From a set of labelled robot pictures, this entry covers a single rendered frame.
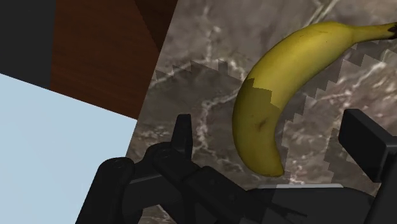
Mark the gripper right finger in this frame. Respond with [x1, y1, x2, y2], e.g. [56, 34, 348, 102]
[338, 108, 397, 224]

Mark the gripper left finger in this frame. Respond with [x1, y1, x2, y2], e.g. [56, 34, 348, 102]
[75, 113, 249, 224]

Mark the yellow banana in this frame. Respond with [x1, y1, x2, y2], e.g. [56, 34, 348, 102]
[232, 20, 397, 178]

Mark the dark brown wooden cabinet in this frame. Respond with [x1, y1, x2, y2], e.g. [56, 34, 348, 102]
[50, 0, 179, 120]

